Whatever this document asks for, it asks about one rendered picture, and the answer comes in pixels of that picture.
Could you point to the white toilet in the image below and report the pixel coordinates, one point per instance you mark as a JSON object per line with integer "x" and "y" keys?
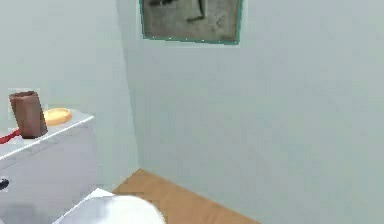
{"x": 113, "y": 210}

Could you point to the yellow round dish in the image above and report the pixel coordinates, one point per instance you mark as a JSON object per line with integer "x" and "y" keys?
{"x": 57, "y": 116}

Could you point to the white cabinet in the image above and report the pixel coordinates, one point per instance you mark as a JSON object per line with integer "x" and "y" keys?
{"x": 46, "y": 166}

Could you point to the brown rectangular container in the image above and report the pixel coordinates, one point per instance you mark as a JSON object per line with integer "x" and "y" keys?
{"x": 28, "y": 115}

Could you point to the red thin object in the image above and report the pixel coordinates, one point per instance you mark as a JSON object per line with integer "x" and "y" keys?
{"x": 8, "y": 136}

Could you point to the green framed wall picture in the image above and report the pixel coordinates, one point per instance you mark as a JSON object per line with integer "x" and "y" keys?
{"x": 191, "y": 23}

